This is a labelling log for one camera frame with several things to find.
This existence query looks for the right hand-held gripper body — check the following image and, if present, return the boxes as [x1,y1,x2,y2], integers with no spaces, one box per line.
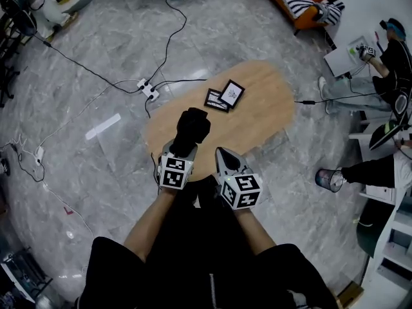
[219,170,263,211]

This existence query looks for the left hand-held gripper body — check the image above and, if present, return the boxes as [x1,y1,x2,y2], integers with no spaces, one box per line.
[157,154,194,191]

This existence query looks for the black cloth item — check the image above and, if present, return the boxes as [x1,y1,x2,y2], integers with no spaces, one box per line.
[150,107,212,196]

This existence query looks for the person's left forearm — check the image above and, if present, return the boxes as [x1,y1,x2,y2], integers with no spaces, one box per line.
[124,188,176,263]

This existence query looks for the person's right forearm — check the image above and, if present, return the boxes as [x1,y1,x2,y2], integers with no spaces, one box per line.
[233,204,277,256]

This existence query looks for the oval wooden table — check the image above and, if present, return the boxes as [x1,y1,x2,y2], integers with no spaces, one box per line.
[141,59,296,183]

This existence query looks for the person's black trousers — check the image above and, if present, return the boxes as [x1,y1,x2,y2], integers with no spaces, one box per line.
[144,174,258,302]

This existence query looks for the white square power strip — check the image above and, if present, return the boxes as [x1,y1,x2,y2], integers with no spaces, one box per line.
[136,78,160,102]

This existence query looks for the black mesh waste bin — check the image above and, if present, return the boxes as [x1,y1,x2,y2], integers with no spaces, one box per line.
[314,167,345,193]

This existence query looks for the person's black jacket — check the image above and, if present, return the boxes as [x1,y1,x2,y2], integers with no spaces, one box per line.
[77,235,339,309]

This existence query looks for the white water dispenser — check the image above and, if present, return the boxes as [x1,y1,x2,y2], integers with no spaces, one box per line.
[323,35,384,79]

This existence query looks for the black item with green stripe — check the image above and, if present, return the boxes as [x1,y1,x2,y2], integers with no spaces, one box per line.
[368,120,409,151]

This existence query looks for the brown cardboard box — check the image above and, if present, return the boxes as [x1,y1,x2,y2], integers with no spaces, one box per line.
[334,281,364,309]

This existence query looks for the white shelf unit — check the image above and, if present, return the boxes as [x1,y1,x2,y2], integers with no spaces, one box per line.
[360,185,412,299]

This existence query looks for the black white striped cushion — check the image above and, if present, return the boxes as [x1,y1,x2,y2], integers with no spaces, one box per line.
[312,0,346,25]

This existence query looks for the black metal rack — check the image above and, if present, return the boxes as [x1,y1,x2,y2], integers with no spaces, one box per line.
[0,246,54,305]

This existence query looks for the black office chair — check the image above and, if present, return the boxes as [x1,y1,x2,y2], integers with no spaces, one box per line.
[0,0,38,109]

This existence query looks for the black picture frame dark print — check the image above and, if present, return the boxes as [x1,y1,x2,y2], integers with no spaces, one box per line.
[203,88,231,113]

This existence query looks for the black power cable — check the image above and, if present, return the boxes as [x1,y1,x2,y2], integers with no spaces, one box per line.
[151,0,188,85]
[32,33,142,95]
[151,78,209,91]

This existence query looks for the black picture frame pale print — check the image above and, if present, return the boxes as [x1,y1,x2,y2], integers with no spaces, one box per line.
[218,79,245,109]

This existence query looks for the black cable with adapter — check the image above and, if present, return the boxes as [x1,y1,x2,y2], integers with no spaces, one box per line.
[294,90,392,106]

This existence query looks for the white power cable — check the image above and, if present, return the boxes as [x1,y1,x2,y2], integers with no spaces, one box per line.
[41,180,96,241]
[37,78,142,151]

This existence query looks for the coiled black cable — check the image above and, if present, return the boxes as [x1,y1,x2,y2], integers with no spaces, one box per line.
[0,143,46,183]

